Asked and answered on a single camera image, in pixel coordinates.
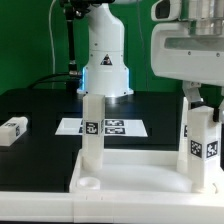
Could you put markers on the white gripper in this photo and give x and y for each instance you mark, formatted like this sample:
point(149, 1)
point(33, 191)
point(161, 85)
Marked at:
point(178, 55)

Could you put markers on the white desk top tray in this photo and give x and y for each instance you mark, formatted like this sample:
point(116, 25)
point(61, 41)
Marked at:
point(131, 170)

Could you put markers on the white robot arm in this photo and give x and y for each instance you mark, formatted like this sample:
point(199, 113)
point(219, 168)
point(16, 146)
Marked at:
point(105, 72)

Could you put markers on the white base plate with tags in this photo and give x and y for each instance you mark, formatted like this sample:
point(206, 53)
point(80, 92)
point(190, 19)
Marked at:
point(113, 127)

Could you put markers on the white front fence rail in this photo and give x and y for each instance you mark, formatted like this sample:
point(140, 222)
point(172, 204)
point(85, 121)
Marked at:
point(109, 207)

